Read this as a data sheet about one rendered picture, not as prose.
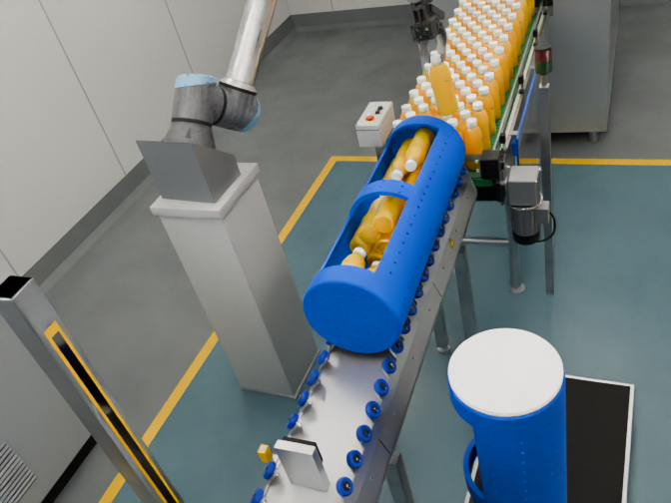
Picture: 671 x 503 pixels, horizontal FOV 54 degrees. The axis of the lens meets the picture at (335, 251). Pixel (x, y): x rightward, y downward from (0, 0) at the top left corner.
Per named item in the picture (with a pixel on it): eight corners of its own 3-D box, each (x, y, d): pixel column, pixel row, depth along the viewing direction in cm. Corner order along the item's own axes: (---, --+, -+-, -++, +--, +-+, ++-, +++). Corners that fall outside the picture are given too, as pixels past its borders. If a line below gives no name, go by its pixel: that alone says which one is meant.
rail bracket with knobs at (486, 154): (476, 182, 251) (473, 159, 244) (479, 172, 255) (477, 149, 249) (502, 183, 247) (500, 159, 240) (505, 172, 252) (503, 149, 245)
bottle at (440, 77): (434, 113, 231) (422, 63, 221) (451, 104, 232) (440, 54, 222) (444, 118, 225) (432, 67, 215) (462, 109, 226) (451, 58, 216)
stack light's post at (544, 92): (545, 293, 322) (537, 88, 255) (546, 287, 325) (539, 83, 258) (553, 293, 320) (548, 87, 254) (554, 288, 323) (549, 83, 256)
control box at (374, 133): (359, 147, 271) (354, 125, 264) (373, 123, 284) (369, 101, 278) (382, 147, 267) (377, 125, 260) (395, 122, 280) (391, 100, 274)
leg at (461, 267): (465, 356, 302) (450, 252, 264) (468, 347, 306) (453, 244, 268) (478, 357, 300) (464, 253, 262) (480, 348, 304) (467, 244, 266)
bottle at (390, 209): (369, 228, 202) (386, 193, 215) (390, 237, 201) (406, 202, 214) (375, 212, 197) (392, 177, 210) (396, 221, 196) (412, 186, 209)
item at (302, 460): (291, 484, 163) (273, 447, 154) (297, 469, 166) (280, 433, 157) (327, 492, 159) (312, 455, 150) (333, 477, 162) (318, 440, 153)
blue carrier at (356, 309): (311, 345, 194) (293, 274, 176) (392, 178, 254) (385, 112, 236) (403, 362, 184) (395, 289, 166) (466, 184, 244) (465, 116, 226)
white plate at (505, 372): (525, 313, 175) (525, 316, 176) (430, 351, 172) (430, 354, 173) (587, 386, 153) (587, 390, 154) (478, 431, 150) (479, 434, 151)
